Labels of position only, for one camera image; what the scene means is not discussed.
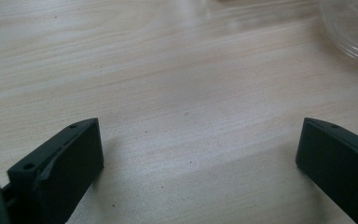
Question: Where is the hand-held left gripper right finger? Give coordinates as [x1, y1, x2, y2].
[295, 117, 358, 224]

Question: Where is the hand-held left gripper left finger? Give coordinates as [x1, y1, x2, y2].
[7, 117, 105, 224]

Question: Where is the clear plastic container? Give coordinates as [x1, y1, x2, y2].
[318, 0, 358, 67]

